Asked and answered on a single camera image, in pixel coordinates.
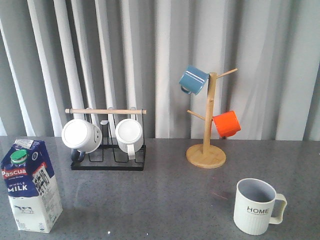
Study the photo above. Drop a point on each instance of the white ribbed mug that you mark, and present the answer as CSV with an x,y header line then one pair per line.
x,y
129,135

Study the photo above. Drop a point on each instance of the cream HOME mug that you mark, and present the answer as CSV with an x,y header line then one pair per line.
x,y
257,205

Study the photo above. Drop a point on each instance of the orange enamel mug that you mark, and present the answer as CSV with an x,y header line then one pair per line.
x,y
226,124

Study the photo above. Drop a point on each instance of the white smiley mug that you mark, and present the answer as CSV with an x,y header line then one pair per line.
x,y
82,137

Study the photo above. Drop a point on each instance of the wooden mug tree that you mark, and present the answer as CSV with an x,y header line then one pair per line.
x,y
206,155

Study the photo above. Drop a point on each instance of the black wire mug rack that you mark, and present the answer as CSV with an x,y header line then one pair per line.
x,y
108,156

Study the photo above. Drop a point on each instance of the blue white milk carton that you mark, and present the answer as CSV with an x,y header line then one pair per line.
x,y
31,185

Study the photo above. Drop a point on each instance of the grey pleated curtain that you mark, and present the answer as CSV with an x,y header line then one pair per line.
x,y
130,54

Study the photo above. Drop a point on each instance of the blue enamel mug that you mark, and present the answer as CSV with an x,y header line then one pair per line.
x,y
193,80

